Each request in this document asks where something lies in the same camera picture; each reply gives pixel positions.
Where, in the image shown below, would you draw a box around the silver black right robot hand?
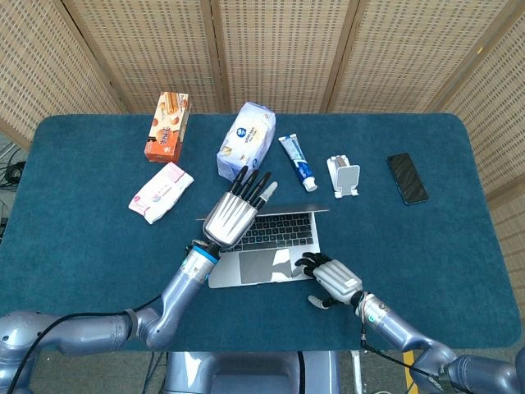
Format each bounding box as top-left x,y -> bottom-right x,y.
294,252 -> 365,309

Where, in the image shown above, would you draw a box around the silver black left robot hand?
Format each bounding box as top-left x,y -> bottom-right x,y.
202,166 -> 279,250

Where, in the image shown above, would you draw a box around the silver laptop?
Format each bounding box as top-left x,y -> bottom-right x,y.
195,204 -> 331,289

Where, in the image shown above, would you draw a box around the pink wet wipes pack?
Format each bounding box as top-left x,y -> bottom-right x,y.
128,161 -> 194,225

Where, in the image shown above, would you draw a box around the lavender tissue pack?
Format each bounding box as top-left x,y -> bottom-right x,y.
216,102 -> 276,184

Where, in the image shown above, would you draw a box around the blue white toothpaste tube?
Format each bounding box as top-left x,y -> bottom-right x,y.
278,133 -> 319,193

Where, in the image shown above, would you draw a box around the white folding phone stand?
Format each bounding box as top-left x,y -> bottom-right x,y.
326,154 -> 363,200

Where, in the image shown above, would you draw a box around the orange biscuit box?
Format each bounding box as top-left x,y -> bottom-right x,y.
143,91 -> 192,164

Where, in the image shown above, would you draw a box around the black smartphone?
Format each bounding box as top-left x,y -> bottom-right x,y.
386,152 -> 430,205

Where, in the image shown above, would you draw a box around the grey robot torso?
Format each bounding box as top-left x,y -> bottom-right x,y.
163,351 -> 341,394

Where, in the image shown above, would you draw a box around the teal table cover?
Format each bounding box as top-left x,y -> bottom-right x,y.
0,112 -> 520,353

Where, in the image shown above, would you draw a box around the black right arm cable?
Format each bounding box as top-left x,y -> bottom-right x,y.
358,301 -> 454,389

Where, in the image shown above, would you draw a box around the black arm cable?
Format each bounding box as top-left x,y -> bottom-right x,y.
7,294 -> 165,394
358,301 -> 454,389

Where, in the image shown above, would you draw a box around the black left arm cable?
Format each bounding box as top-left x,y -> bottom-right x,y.
7,294 -> 165,394

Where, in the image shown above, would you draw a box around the black floor cables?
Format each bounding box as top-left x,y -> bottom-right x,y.
0,143 -> 26,190

